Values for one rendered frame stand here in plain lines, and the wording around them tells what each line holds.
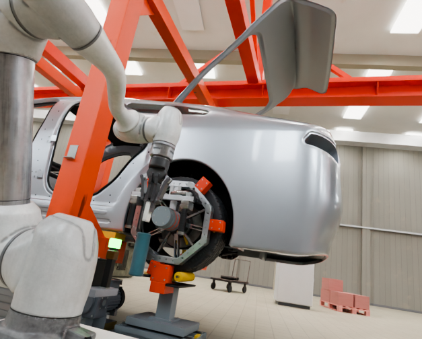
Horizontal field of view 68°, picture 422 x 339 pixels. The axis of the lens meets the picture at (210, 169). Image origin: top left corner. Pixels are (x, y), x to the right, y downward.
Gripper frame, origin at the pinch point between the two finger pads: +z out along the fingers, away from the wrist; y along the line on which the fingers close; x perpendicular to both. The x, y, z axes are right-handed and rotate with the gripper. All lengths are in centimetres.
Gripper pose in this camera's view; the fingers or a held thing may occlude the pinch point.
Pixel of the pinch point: (147, 212)
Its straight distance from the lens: 115.4
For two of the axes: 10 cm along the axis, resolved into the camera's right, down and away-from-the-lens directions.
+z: -1.8, 9.5, -2.6
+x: 3.2, 3.1, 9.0
